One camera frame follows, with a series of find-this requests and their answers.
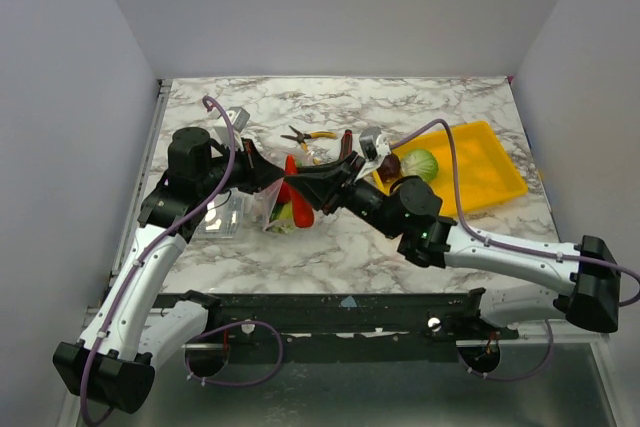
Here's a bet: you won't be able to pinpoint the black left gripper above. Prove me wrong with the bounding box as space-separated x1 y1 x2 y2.
199 137 286 198

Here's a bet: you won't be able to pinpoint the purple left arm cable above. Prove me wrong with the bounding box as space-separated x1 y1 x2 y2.
79 95 236 427

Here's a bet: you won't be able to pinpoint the yellow handled pliers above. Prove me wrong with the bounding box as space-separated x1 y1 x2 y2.
281 126 337 152

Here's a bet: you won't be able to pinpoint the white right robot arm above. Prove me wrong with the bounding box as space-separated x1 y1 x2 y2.
285 174 620 339

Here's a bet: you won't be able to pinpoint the red black utility knife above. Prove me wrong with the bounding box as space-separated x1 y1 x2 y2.
339 129 353 160

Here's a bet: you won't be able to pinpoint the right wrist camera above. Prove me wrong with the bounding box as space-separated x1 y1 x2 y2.
359 127 391 178

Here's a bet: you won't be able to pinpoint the dark red onion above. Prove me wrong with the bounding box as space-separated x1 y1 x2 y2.
377 153 401 182

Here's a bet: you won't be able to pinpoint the orange red chili pepper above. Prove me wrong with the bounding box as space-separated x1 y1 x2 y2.
285 155 315 228

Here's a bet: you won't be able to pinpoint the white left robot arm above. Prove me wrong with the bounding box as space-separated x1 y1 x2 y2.
53 127 288 426

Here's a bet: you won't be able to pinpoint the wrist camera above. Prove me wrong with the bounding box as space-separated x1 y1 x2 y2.
214 107 250 133
359 127 391 178

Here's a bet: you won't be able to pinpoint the red tomato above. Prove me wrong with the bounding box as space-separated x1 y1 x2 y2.
276 182 291 204

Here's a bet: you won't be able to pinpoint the green grape bunch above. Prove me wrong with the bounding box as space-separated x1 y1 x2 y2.
267 202 295 234

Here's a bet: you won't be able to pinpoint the clear zip top bag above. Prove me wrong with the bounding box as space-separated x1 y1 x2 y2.
249 150 314 234

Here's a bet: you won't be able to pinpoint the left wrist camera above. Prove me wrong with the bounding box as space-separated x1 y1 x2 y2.
214 107 250 133

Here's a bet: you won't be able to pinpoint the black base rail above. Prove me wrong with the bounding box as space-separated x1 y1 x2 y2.
154 289 519 369

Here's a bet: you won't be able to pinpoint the clear plastic screw box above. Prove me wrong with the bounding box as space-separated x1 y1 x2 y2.
194 191 245 240

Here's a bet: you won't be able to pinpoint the pale green cabbage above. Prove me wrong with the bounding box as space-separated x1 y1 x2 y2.
400 148 439 183

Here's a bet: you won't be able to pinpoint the yellow plastic tray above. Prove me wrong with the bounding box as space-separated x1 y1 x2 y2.
394 121 528 217

